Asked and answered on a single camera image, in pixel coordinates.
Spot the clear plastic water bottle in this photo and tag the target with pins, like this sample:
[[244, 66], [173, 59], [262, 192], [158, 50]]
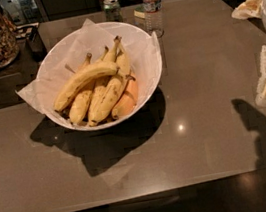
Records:
[[153, 17]]

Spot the white paper liner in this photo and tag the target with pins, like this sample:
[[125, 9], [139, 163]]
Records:
[[95, 40]]

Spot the green soda can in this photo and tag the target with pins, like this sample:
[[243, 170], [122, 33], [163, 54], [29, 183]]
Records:
[[112, 10]]

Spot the long spotted yellow banana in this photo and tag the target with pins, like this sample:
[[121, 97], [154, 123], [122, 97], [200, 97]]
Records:
[[115, 85]]

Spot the dark box on counter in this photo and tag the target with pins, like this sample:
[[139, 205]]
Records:
[[37, 47]]

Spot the small round tin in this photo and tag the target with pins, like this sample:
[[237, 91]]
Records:
[[139, 14]]

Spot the orange-tinted right banana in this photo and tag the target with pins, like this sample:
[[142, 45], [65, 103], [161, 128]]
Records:
[[127, 101]]

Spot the white bowl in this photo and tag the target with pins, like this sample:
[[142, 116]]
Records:
[[144, 75]]

